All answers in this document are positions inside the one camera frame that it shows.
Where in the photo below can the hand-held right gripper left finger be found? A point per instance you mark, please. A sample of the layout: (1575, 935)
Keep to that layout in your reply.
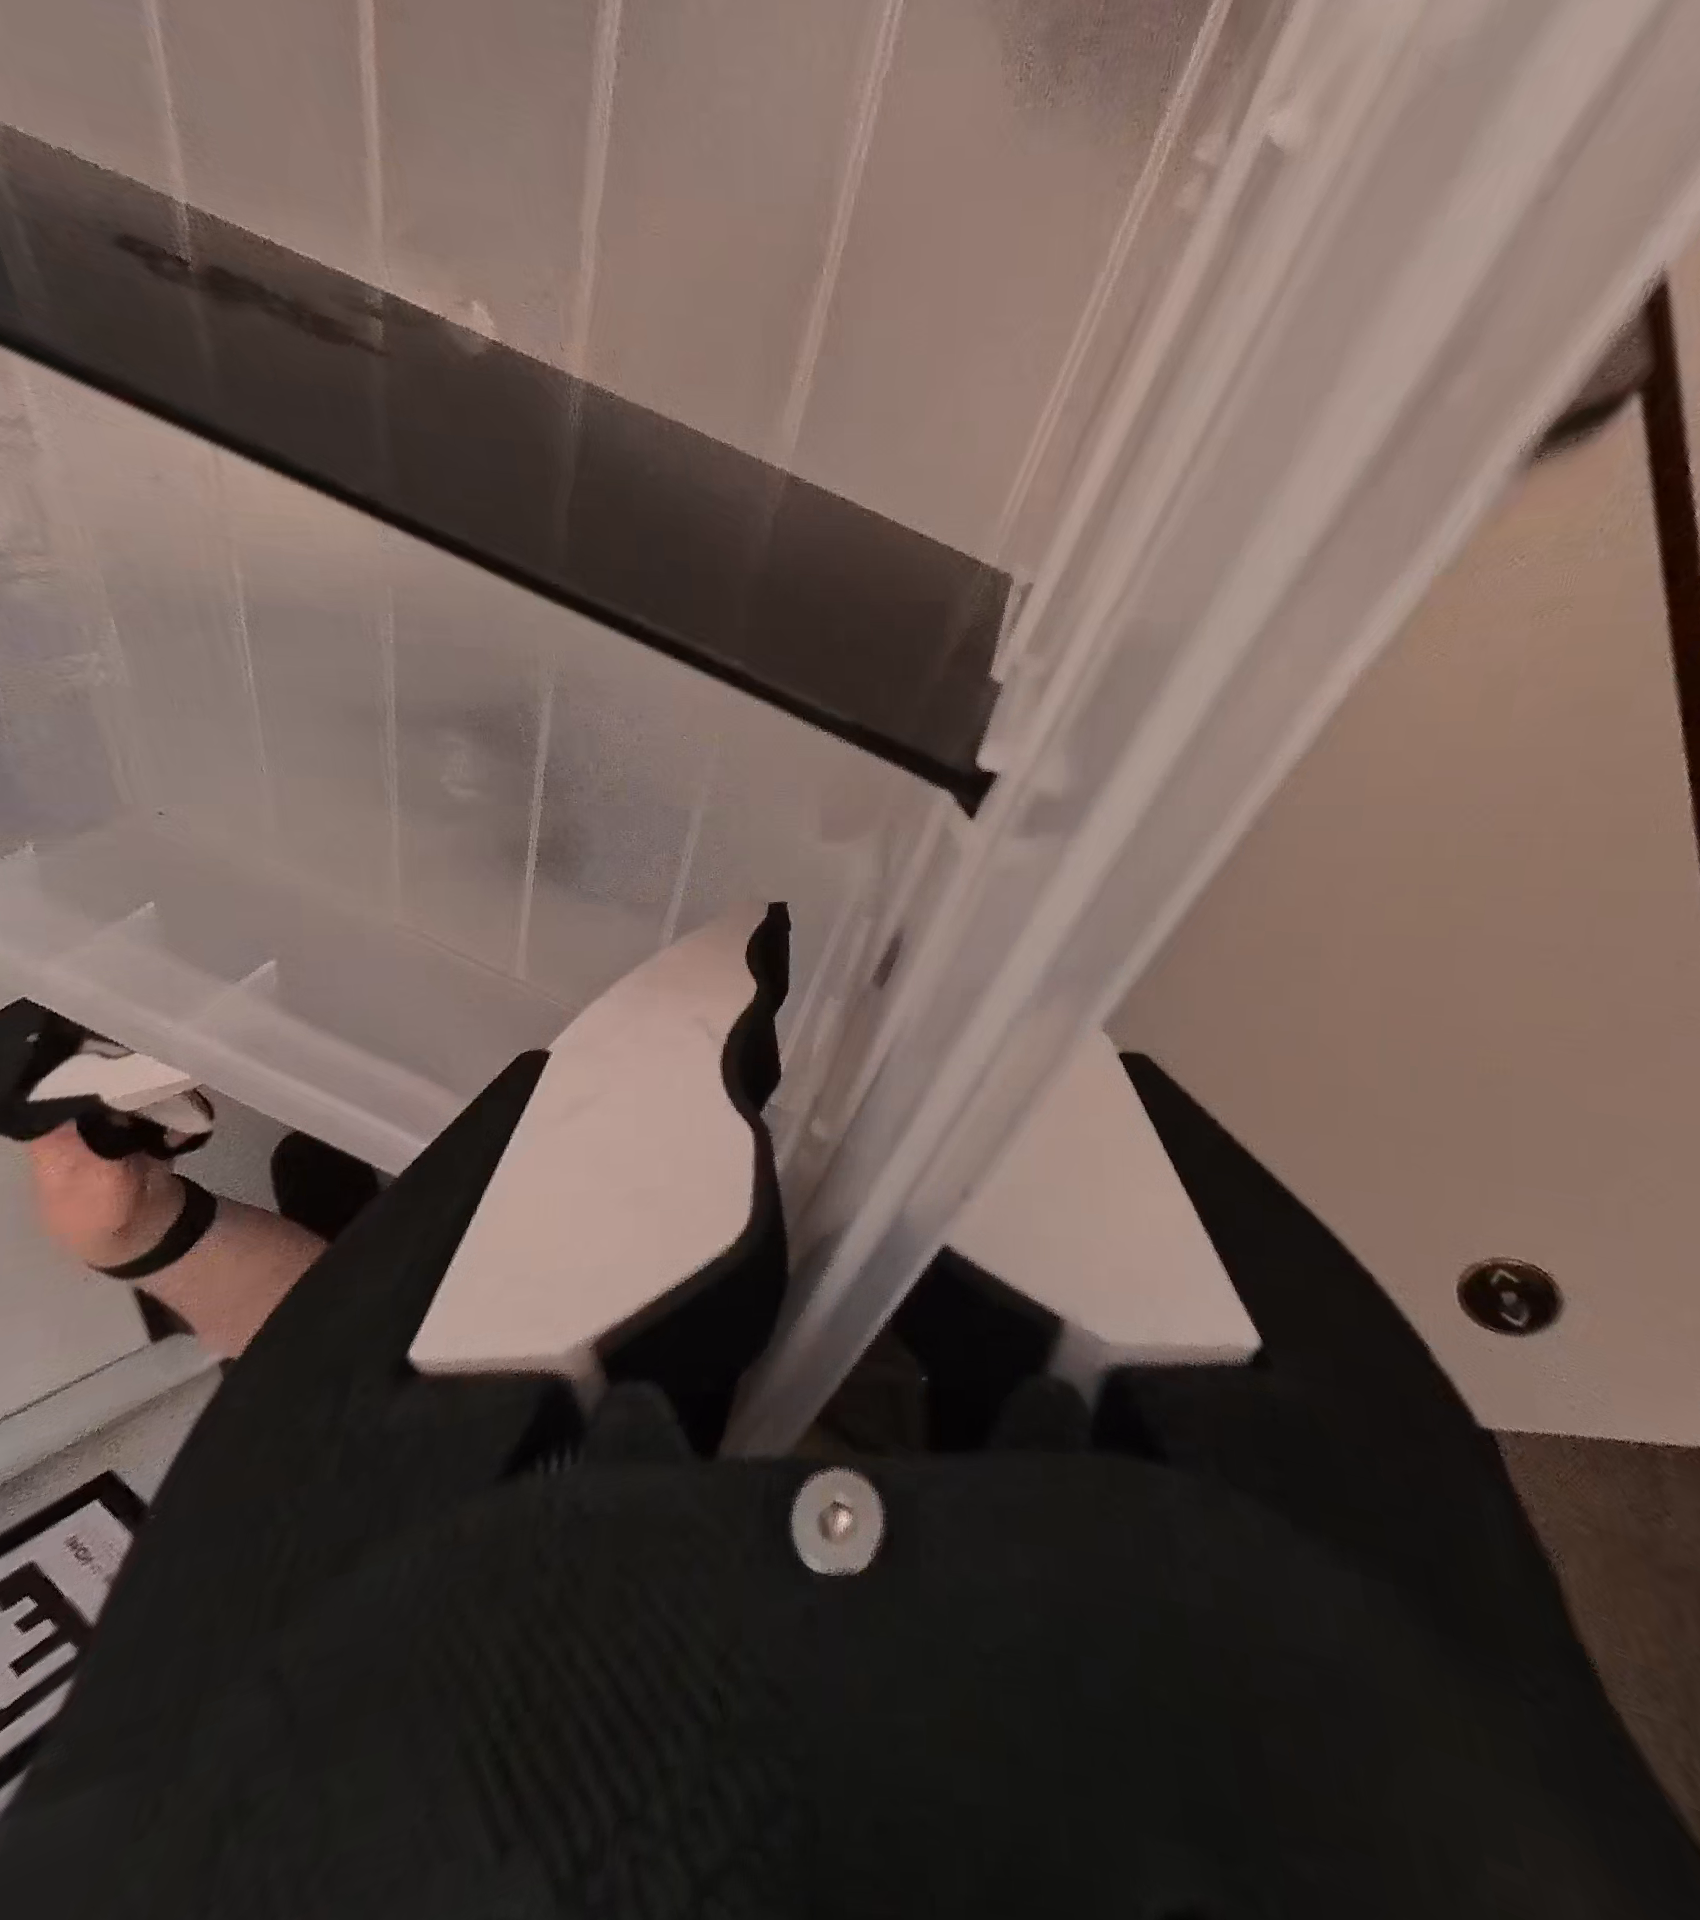
(611, 1184)

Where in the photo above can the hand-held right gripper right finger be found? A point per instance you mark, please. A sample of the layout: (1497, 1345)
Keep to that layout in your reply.
(1120, 1231)

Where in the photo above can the clear plastic bin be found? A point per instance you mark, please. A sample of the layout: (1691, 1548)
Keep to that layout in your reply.
(1314, 300)

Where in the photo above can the person's left hand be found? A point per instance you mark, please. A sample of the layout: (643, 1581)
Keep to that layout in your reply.
(251, 1275)

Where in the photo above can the round black desk grommet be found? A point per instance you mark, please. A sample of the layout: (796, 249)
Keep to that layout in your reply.
(1511, 1294)

